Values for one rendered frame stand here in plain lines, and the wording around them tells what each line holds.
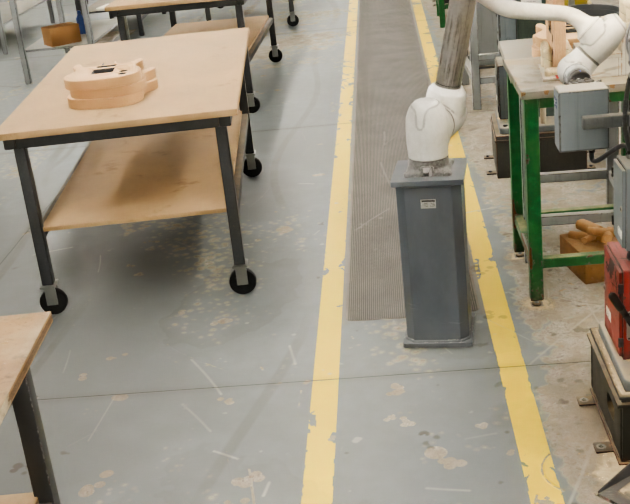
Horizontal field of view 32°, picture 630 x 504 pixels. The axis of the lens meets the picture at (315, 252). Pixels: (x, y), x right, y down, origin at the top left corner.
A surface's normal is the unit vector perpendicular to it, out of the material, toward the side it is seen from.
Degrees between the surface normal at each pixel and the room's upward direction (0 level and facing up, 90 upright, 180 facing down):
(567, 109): 90
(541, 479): 0
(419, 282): 90
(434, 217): 90
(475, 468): 0
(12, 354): 0
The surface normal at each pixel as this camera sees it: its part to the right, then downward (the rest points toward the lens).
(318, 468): -0.11, -0.92
